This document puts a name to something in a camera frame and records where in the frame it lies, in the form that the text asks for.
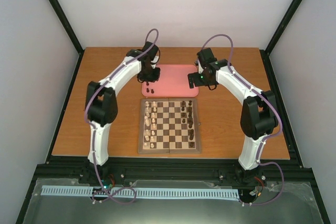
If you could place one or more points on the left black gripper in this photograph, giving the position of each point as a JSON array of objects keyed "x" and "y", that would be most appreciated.
[{"x": 156, "y": 78}]

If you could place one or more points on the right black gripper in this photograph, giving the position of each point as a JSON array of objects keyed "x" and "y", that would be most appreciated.
[{"x": 197, "y": 82}]

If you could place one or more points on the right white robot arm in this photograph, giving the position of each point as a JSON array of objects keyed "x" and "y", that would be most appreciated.
[{"x": 258, "y": 118}]

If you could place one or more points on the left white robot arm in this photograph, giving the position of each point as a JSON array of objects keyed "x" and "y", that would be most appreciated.
[{"x": 101, "y": 107}]

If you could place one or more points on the wooden chess board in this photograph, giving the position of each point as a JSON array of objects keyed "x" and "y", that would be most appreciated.
[{"x": 165, "y": 129}]

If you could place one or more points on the pink plastic tray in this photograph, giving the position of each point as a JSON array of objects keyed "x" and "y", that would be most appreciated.
[{"x": 173, "y": 82}]

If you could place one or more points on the transparent acrylic sheet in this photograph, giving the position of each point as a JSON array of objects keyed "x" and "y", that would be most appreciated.
[{"x": 294, "y": 205}]

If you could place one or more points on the black aluminium frame base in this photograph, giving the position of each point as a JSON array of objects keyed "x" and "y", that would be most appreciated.
[{"x": 220, "y": 172}]

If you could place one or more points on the light blue cable duct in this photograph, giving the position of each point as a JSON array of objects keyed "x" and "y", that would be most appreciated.
[{"x": 142, "y": 193}]

